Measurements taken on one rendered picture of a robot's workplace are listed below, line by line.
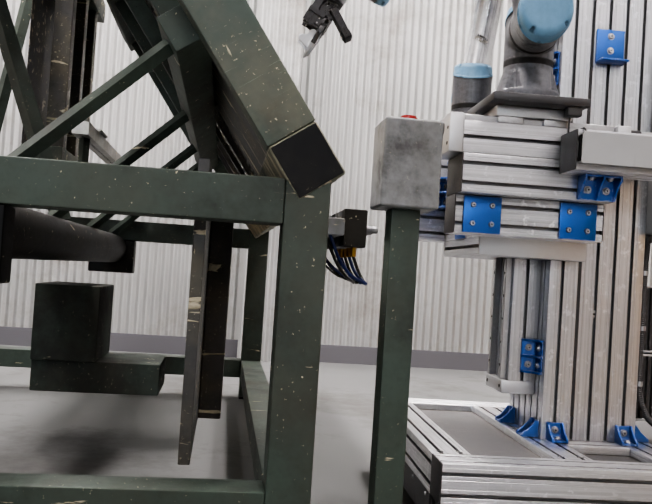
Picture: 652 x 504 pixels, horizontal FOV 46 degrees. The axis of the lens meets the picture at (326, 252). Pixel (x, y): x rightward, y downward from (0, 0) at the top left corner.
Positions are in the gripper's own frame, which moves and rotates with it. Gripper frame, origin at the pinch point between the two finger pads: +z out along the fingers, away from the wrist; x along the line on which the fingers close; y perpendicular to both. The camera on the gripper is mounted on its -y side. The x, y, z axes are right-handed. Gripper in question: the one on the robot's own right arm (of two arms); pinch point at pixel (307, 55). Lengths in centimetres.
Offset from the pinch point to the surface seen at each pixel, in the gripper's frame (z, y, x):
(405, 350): 66, -57, 95
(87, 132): 59, 43, 12
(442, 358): 55, -162, -276
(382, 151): 35, -32, 97
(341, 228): 50, -35, 71
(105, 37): -12, 147, -277
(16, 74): 55, 72, 6
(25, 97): 60, 66, 5
